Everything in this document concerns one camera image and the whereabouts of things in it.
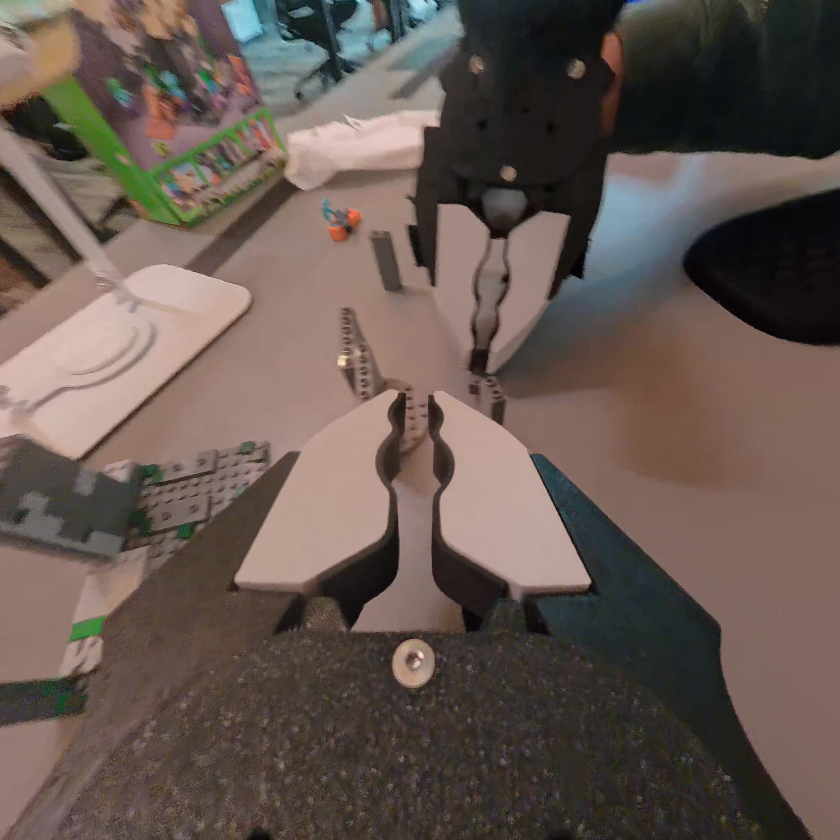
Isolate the black office chair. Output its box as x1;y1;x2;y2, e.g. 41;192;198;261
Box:
274;0;363;101

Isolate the grey desk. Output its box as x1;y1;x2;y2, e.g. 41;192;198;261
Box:
0;26;840;840

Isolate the person's right hand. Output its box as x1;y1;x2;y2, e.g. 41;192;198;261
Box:
600;29;624;135

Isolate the white paper bag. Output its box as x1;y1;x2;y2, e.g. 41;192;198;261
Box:
283;109;442;192

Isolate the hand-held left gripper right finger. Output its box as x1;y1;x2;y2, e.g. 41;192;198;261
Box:
428;390;592;631

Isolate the orange teal brick figure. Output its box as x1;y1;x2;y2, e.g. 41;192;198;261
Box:
319;198;364;242

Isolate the grey brick baseplate build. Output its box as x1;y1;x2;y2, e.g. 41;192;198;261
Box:
0;435;272;724

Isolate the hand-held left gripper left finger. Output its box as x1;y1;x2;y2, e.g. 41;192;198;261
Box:
234;389;404;624

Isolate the green printed toy box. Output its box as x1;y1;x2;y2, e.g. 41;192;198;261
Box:
39;0;288;229

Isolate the narrow dark grey brick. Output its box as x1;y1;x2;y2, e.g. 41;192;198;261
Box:
469;374;508;425

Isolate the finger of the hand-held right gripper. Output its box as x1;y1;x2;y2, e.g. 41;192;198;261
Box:
433;203;492;355
486;213;571;375

